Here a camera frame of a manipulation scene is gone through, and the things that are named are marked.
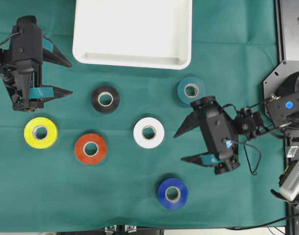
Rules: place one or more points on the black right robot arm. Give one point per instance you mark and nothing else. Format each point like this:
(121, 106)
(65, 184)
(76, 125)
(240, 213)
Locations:
(247, 125)

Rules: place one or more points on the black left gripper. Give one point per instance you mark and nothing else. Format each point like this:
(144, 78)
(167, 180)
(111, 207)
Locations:
(24, 98)

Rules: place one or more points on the yellow tape roll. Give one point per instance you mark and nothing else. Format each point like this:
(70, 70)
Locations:
(40, 133)

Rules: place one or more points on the white tape roll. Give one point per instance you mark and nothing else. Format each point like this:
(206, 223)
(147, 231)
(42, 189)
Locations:
(148, 132)

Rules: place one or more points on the teal tape roll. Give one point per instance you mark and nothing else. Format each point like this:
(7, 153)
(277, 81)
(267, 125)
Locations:
(190, 89)

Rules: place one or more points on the black tape roll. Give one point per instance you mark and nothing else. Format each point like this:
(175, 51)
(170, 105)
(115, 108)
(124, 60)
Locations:
(105, 99)

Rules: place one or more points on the blue tape roll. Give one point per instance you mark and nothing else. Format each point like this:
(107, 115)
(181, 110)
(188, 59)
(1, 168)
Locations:
(172, 194)

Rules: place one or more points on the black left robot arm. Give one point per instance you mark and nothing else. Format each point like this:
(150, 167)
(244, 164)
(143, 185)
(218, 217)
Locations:
(21, 72)

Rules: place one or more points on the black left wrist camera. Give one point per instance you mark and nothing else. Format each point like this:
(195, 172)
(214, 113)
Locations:
(26, 48)

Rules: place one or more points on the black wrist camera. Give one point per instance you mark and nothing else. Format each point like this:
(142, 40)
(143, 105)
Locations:
(217, 131)
(26, 48)

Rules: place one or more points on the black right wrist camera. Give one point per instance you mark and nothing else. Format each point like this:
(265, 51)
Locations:
(217, 131)

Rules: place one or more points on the white plastic tray case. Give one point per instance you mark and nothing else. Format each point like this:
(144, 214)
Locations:
(133, 33)

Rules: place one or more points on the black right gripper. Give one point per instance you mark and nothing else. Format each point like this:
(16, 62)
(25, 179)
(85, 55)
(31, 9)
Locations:
(206, 159)

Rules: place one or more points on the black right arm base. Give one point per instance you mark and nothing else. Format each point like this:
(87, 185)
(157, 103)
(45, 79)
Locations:
(286, 49)

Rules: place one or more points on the red tape roll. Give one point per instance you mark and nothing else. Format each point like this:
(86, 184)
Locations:
(90, 149)

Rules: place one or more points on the silver vented box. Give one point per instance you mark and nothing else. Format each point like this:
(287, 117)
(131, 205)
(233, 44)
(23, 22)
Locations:
(290, 187)

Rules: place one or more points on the green table cloth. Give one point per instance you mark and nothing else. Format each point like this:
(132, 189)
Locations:
(233, 50)

